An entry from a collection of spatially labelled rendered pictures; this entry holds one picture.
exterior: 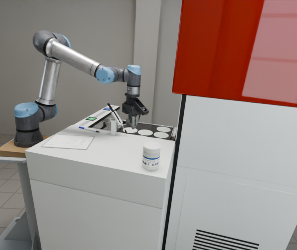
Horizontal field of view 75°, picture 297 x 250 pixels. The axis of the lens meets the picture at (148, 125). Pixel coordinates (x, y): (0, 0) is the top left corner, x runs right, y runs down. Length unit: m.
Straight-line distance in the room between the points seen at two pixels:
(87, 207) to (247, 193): 0.82
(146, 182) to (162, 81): 2.30
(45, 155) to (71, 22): 2.40
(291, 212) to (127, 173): 0.92
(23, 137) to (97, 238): 0.68
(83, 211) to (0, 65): 2.93
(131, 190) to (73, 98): 2.52
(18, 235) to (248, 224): 1.59
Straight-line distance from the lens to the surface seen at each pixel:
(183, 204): 1.27
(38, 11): 3.30
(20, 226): 1.84
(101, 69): 0.96
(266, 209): 1.31
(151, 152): 0.75
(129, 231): 0.98
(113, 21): 2.98
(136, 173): 0.77
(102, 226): 1.03
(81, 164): 0.86
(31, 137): 1.29
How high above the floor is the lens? 1.40
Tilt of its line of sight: 20 degrees down
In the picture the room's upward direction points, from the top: 4 degrees clockwise
